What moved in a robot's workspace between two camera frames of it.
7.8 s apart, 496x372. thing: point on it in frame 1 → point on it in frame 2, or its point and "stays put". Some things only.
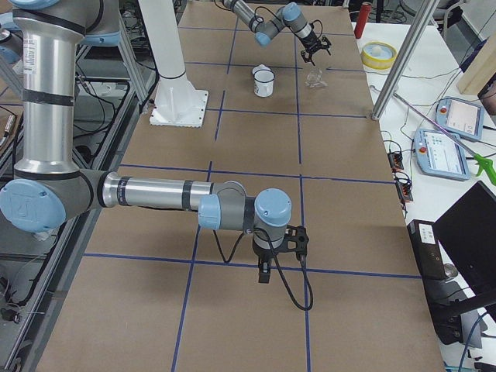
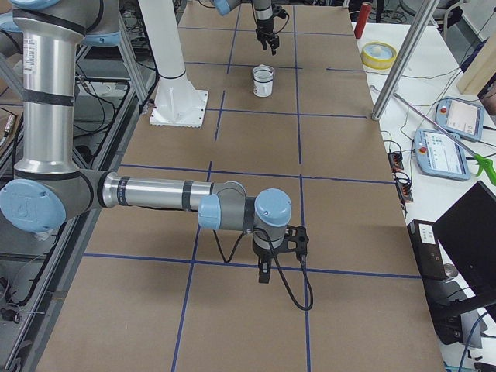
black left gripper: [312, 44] → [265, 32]
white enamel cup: [263, 80] stays put
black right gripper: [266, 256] stays put
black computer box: [425, 243] stays put
